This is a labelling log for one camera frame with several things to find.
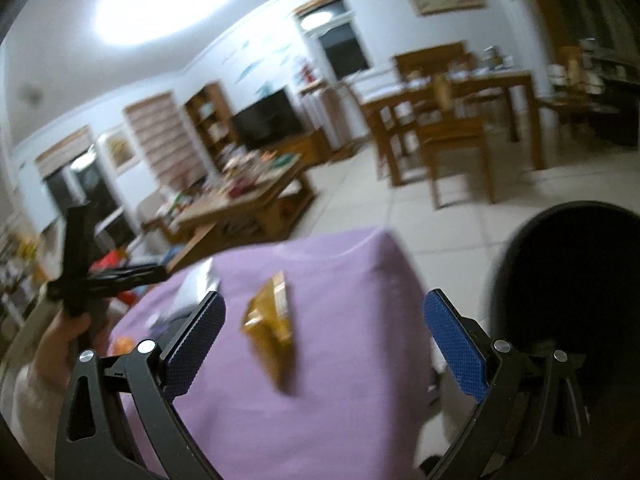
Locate white framed window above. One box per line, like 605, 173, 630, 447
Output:
292, 0, 376, 83

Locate person's left hand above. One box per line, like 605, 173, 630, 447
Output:
31, 305, 108, 381

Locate tall wooden plant stand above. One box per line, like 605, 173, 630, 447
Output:
299, 81, 358, 156

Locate white cluttered side shelf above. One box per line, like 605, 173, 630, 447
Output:
0, 210, 51, 341

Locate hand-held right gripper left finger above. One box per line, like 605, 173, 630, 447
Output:
54, 290, 227, 480

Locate white standing air conditioner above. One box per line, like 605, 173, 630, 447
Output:
495, 0, 546, 76

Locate wooden dining chair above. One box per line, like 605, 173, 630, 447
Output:
392, 42, 496, 211

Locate wooden dining table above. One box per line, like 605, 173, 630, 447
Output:
360, 67, 546, 188

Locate wooden coffee table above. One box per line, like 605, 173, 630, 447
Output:
142, 152, 317, 246

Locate red cushion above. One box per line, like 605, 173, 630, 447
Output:
92, 250, 131, 276

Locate glass balcony door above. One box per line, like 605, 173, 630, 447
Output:
35, 127, 136, 241

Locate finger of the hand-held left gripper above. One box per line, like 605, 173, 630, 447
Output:
91, 261, 171, 293

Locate black television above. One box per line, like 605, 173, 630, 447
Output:
231, 86, 305, 151

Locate orange snack packet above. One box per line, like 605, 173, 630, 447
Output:
241, 271, 296, 396

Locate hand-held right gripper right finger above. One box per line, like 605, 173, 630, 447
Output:
420, 288, 587, 480

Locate white plastic packet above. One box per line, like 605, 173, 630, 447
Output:
172, 259, 221, 311

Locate wooden sofa white cushions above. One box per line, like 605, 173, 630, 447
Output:
90, 222, 218, 306

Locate round ceiling light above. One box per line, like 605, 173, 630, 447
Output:
95, 0, 248, 46

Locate striped roller blind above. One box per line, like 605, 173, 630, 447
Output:
122, 90, 208, 186

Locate purple printed tablecloth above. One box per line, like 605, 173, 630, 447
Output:
107, 227, 451, 480

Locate beige wooden armchair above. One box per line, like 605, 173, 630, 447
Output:
137, 195, 176, 233

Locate wooden television cabinet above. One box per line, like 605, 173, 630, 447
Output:
270, 127, 333, 166

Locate wooden bookshelf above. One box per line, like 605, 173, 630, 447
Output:
184, 81, 241, 161

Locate framed sunflower painting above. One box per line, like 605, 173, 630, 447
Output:
100, 127, 138, 173

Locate person's left forearm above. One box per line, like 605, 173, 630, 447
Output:
10, 355, 76, 461

